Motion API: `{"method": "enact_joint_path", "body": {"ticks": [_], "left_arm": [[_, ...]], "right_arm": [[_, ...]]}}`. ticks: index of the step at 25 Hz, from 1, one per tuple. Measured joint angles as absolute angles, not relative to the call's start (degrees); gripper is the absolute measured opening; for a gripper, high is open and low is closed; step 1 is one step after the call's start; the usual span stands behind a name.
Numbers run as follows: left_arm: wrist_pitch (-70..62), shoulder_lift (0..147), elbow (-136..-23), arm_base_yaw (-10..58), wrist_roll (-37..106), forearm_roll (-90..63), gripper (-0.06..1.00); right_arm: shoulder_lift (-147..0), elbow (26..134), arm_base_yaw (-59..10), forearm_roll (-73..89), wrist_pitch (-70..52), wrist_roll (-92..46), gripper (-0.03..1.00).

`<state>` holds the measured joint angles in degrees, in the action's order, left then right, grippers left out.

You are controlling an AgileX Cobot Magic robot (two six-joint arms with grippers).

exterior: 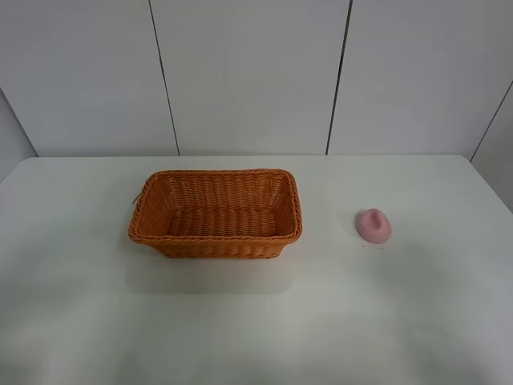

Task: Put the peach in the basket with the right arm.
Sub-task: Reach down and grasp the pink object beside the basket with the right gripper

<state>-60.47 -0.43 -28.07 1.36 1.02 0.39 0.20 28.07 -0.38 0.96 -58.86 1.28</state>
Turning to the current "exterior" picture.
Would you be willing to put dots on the pink peach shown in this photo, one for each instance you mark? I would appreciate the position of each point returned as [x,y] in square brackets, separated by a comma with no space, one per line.
[373,226]

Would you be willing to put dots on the orange woven plastic basket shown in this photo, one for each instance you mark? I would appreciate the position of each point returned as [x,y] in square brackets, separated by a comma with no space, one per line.
[247,214]

